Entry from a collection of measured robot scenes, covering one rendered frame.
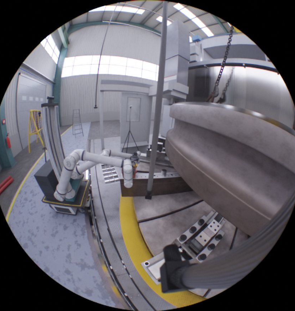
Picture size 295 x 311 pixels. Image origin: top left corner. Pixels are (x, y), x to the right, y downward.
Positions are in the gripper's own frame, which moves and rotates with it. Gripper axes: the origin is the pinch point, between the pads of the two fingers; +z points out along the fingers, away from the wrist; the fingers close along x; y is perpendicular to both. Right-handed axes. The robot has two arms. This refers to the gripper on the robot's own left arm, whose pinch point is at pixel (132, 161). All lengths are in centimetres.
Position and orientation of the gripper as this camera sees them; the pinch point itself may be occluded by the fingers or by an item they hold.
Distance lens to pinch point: 153.6
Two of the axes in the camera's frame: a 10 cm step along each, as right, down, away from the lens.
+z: -2.3, 4.0, -8.8
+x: -9.7, -1.7, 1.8
